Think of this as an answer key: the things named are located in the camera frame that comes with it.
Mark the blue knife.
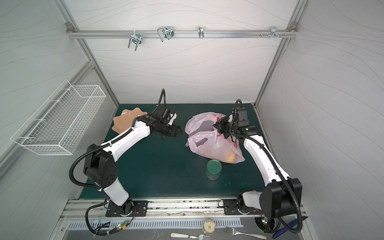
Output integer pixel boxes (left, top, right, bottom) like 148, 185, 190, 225
273, 219, 298, 239

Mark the white handled fork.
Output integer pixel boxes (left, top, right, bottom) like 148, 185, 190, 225
171, 233, 211, 240

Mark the left black cable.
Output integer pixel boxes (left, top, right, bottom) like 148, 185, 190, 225
68, 88, 167, 237

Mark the right black cable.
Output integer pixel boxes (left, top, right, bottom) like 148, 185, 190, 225
229, 98, 304, 234

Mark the white wire basket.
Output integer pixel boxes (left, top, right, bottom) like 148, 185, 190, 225
11, 80, 106, 156

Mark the clear jar green lid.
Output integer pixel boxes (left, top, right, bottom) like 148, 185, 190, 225
206, 160, 222, 181

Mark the metal hook clamp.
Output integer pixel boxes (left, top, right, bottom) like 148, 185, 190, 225
128, 31, 142, 51
198, 27, 205, 39
260, 27, 287, 39
157, 26, 175, 42

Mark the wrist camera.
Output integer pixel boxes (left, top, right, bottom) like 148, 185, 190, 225
231, 107, 250, 130
150, 105, 177, 125

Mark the black cable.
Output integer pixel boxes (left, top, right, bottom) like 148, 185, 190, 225
229, 98, 304, 234
68, 88, 167, 237

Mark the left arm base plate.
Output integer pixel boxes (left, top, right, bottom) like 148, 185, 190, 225
106, 201, 148, 217

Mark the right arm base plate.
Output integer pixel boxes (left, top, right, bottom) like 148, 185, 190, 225
219, 199, 250, 216

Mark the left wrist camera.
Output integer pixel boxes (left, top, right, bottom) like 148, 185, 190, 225
150, 105, 177, 125

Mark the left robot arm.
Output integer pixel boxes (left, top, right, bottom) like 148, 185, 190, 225
84, 113, 182, 210

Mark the metal crossbar rail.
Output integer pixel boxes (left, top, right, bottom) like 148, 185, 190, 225
68, 29, 299, 39

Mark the pink plastic bag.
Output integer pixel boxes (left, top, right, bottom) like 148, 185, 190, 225
185, 112, 245, 164

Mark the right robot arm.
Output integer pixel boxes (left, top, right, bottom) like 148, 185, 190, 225
213, 117, 303, 221

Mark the white vent strip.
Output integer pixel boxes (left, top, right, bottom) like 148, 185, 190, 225
67, 217, 244, 231

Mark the pink fruit bowl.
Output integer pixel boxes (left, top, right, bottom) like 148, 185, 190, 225
112, 108, 147, 134

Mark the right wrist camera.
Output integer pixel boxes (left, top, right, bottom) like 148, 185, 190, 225
231, 107, 250, 130

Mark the silver fork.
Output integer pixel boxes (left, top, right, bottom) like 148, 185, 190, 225
224, 227, 267, 240

